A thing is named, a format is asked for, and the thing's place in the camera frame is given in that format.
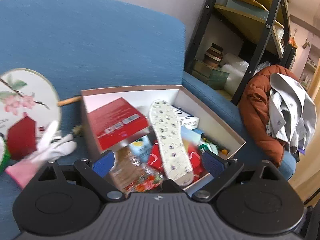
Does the floral shoe insole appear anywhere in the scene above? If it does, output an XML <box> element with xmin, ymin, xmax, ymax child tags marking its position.
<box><xmin>149</xmin><ymin>100</ymin><xmax>194</xmax><ymax>187</ymax></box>

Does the white blue device box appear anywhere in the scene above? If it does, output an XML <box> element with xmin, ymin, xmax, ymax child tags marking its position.
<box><xmin>173</xmin><ymin>107</ymin><xmax>199</xmax><ymax>130</ymax></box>

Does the bag of wooden sticks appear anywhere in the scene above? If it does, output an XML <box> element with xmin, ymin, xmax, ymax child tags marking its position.
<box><xmin>111</xmin><ymin>147</ymin><xmax>147</xmax><ymax>196</ymax></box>

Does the pink white rabbit toy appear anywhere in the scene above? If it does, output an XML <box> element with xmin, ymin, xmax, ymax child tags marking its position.
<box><xmin>5</xmin><ymin>120</ymin><xmax>77</xmax><ymax>189</ymax></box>

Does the brown cardboard storage box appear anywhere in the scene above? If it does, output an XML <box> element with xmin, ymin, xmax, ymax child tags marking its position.
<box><xmin>80</xmin><ymin>84</ymin><xmax>247</xmax><ymax>198</ymax></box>

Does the dark red small box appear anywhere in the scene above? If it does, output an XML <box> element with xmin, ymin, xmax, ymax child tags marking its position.
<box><xmin>7</xmin><ymin>115</ymin><xmax>36</xmax><ymax>160</ymax></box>

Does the green small box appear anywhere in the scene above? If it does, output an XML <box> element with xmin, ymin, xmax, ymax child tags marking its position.
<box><xmin>0</xmin><ymin>137</ymin><xmax>11</xmax><ymax>173</ymax></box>

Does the grey jacket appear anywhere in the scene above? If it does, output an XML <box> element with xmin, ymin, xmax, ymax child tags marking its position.
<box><xmin>266</xmin><ymin>73</ymin><xmax>317</xmax><ymax>154</ymax></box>

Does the orange down jacket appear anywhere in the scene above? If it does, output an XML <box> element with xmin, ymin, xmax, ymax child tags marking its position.
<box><xmin>238</xmin><ymin>64</ymin><xmax>298</xmax><ymax>167</ymax></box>

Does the round floral hand fan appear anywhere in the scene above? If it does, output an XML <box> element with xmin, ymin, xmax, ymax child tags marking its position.
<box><xmin>1</xmin><ymin>68</ymin><xmax>81</xmax><ymax>139</ymax></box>

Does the green box on shelf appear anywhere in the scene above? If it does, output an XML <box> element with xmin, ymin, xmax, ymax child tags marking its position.
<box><xmin>191</xmin><ymin>60</ymin><xmax>229</xmax><ymax>90</ymax></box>

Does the blue sofa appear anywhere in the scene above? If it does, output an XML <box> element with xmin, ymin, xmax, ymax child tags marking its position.
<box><xmin>1</xmin><ymin>0</ymin><xmax>304</xmax><ymax>239</ymax></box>

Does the striped ceramic vase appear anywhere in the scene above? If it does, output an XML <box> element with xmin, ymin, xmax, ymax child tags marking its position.
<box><xmin>203</xmin><ymin>43</ymin><xmax>223</xmax><ymax>68</ymax></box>

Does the black metal shelf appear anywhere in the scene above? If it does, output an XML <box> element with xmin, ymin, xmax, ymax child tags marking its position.
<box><xmin>184</xmin><ymin>0</ymin><xmax>293</xmax><ymax>105</ymax></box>

